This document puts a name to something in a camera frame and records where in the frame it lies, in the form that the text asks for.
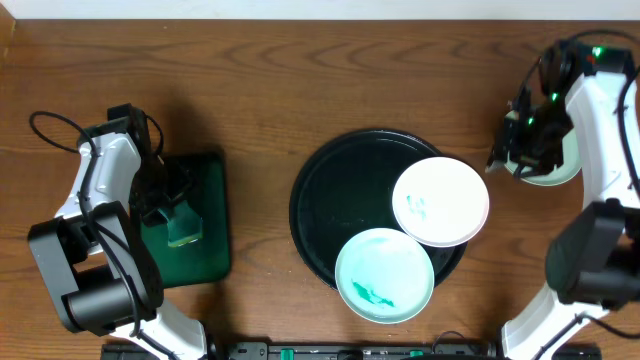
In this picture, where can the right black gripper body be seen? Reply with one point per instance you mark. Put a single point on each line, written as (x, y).
(538, 144)

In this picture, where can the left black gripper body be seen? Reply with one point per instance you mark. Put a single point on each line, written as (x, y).
(163, 201)

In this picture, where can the mint green plate top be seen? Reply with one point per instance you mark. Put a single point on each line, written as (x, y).
(567, 160)

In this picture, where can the mint green plate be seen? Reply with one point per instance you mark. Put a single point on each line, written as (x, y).
(384, 276)
(567, 160)

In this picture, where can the green scouring sponge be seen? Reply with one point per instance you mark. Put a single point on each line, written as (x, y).
(184, 225)

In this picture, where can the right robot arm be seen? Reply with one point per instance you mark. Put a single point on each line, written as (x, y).
(592, 266)

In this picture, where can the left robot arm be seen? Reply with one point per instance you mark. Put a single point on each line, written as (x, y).
(99, 273)

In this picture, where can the black rectangular sponge tray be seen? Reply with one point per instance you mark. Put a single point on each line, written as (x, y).
(208, 259)

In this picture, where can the pink white plate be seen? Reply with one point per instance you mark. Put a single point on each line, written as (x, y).
(440, 202)

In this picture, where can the mint green plate bottom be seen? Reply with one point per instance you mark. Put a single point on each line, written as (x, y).
(384, 276)

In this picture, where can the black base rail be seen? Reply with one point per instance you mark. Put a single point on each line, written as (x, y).
(263, 351)

